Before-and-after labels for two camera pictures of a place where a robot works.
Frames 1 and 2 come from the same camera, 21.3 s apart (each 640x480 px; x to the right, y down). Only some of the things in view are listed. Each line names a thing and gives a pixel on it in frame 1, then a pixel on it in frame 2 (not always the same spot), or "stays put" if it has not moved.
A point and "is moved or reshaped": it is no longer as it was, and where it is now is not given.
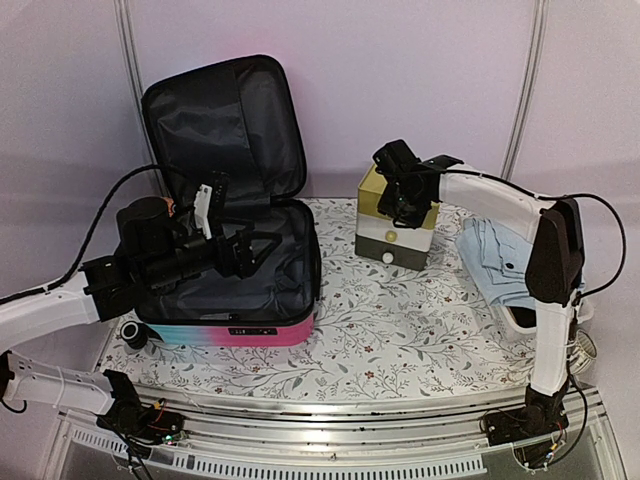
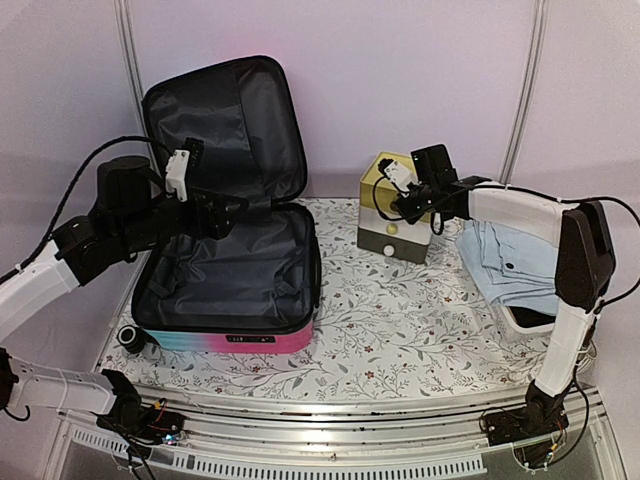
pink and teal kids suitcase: [243, 117] stays put
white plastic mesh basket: [510, 328] stays put
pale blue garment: [498, 258] stays put
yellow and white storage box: [376, 235] is moved or reshaped
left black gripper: [243, 264] → [218, 226]
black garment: [524, 316] stays put
